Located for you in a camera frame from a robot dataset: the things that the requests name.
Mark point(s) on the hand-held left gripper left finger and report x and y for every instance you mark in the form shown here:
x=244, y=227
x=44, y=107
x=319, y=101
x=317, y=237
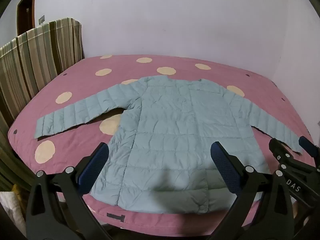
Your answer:
x=94, y=168

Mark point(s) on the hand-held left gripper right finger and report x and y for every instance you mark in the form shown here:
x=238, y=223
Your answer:
x=224, y=167

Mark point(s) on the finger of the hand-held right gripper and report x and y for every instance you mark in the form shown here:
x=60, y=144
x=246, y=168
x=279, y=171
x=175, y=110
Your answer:
x=308, y=146
x=281, y=155

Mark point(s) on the light blue puffer jacket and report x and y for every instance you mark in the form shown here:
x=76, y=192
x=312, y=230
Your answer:
x=162, y=130

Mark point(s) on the white cloth bundle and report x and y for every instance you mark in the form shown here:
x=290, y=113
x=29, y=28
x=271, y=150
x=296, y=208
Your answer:
x=10, y=205

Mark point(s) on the pink polka-dot bed mattress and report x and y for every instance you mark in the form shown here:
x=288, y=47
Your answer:
x=180, y=63

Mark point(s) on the striped headboard cloth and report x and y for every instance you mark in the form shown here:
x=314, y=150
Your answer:
x=37, y=55

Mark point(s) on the brown wooden door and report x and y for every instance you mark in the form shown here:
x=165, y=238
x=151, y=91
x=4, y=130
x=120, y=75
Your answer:
x=25, y=12

